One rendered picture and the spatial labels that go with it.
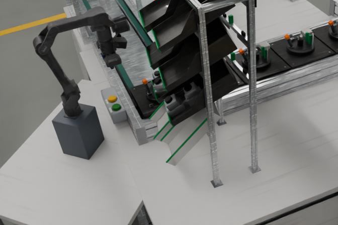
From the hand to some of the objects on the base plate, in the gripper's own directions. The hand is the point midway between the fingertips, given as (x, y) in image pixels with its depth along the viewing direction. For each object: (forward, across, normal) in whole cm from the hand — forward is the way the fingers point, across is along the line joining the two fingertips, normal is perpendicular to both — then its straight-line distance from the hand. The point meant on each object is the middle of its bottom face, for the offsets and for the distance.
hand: (110, 62), depth 206 cm
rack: (+39, +31, +32) cm, 60 cm away
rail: (+40, -32, +4) cm, 51 cm away
